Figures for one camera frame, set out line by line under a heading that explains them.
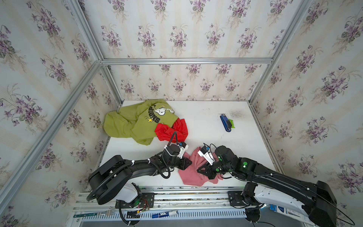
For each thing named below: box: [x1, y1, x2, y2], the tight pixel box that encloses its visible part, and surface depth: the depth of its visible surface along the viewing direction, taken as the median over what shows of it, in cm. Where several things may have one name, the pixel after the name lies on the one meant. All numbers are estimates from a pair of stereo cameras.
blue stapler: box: [219, 113, 233, 132], surface depth 106 cm
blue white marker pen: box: [151, 209, 178, 219], surface depth 70 cm
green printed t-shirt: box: [103, 98, 179, 146], surface depth 100 cm
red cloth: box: [154, 117, 189, 143], surface depth 95 cm
